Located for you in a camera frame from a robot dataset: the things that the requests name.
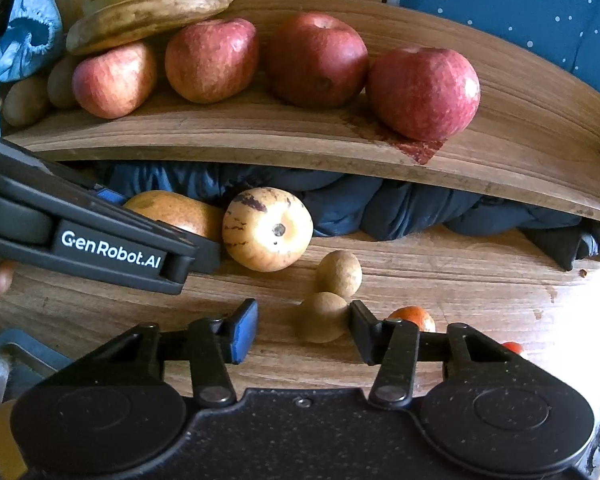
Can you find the blue elastic cover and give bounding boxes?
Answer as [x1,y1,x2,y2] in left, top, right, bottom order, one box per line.
[0,0,63,83]

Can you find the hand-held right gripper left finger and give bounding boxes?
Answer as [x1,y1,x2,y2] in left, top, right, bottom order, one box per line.
[72,298,259,408]

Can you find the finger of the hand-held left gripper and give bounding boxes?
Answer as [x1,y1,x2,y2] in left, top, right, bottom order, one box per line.
[96,186,127,207]
[192,237,224,276]

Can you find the pale red apple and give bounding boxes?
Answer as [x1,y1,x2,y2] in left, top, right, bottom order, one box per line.
[71,41,158,120]
[165,18,260,105]

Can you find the brown-spotted banana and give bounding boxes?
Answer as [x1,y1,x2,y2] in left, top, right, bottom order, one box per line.
[65,0,231,56]

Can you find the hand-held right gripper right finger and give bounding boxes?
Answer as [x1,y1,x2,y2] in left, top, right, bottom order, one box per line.
[349,301,531,409]

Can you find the small tangerine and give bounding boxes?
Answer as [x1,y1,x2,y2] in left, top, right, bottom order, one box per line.
[387,306,437,333]

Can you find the dark blue jacket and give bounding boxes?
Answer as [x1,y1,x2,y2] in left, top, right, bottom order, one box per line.
[95,160,600,271]

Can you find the striped pepino melon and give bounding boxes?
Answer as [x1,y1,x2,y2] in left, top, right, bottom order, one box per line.
[222,187,314,273]

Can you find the small tan kiwi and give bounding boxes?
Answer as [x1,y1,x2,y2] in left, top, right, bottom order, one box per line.
[297,291,352,344]
[315,250,363,301]

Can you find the blue dotted tent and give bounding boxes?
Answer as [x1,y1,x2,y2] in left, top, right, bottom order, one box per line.
[387,0,600,96]

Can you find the curved wooden shelf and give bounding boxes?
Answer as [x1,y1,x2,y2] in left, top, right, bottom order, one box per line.
[0,0,600,263]

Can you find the mango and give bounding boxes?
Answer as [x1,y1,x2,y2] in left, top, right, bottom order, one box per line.
[122,190,226,244]

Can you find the dark red apple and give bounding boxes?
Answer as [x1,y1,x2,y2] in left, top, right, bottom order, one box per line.
[365,46,482,142]
[266,12,370,108]

